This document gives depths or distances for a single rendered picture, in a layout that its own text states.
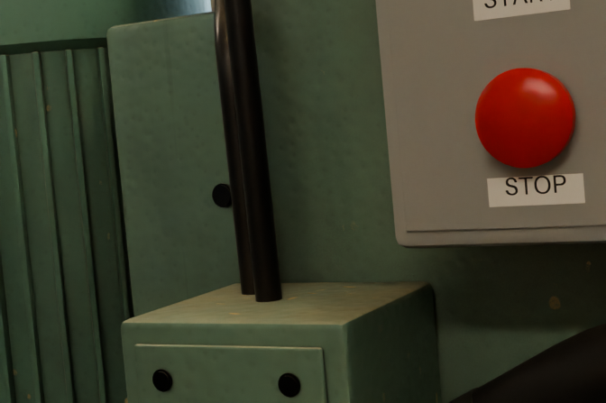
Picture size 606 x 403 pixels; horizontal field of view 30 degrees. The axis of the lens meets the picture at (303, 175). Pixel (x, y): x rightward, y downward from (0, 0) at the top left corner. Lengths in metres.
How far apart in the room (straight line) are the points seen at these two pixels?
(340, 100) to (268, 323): 0.11
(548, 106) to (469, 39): 0.04
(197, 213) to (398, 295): 0.15
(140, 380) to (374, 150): 0.12
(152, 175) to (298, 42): 0.12
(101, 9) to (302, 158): 0.17
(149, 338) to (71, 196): 0.19
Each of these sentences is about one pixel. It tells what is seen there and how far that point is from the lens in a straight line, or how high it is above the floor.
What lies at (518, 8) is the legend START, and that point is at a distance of 0.35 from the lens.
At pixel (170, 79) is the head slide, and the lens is 0.53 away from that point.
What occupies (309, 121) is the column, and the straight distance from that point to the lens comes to 0.45.
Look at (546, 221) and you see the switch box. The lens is 0.35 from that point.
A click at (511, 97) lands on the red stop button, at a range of 0.34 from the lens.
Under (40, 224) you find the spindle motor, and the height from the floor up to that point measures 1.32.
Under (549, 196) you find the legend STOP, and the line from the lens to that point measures 0.35.
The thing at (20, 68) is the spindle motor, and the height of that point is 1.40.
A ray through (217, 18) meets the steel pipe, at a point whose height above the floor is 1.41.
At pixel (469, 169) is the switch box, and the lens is 0.36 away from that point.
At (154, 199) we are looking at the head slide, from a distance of 0.54.
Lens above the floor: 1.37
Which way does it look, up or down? 3 degrees down
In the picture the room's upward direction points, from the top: 5 degrees counter-clockwise
